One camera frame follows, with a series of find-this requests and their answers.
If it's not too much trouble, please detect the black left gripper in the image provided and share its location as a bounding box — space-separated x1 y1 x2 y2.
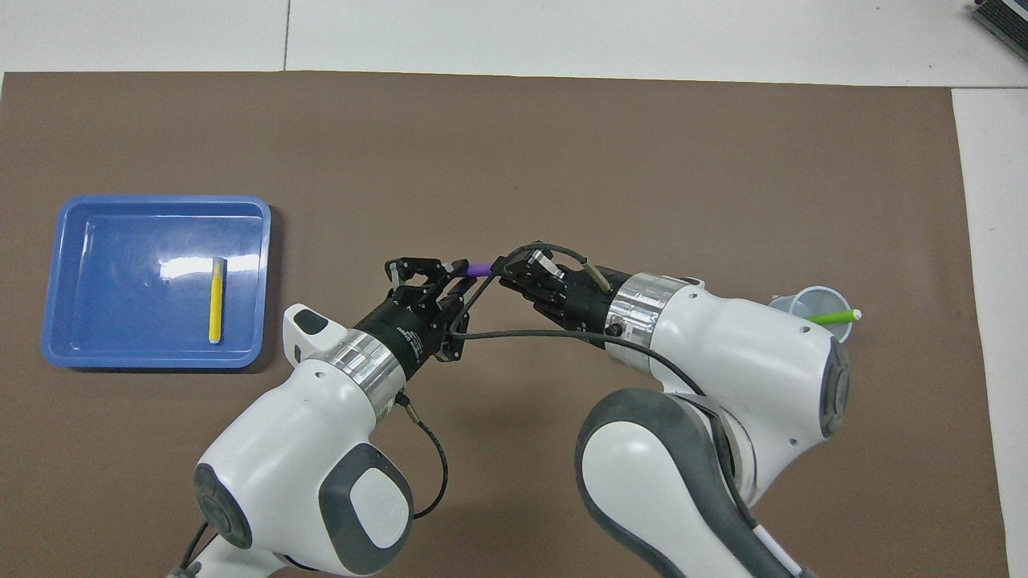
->
353 258 475 382

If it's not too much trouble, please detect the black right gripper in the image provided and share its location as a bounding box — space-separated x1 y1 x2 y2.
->
500 249 627 350

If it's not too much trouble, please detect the yellow marker pen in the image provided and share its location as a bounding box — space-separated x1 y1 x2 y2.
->
209 257 226 344

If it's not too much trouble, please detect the blue plastic tray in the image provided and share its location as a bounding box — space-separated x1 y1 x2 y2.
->
42 195 272 370

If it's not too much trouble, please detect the brown table mat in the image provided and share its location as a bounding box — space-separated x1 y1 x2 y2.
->
0 71 1013 578

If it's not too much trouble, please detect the clear plastic cup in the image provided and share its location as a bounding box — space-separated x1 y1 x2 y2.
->
769 286 852 344

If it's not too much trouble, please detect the grey striped device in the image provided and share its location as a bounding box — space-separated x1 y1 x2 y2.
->
970 0 1028 43

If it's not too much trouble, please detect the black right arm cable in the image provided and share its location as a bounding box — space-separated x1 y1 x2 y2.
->
448 243 709 402

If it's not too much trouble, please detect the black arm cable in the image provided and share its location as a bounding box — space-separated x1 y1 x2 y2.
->
170 389 449 578
448 243 709 402

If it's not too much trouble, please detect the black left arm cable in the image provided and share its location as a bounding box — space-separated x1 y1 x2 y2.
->
170 389 449 578

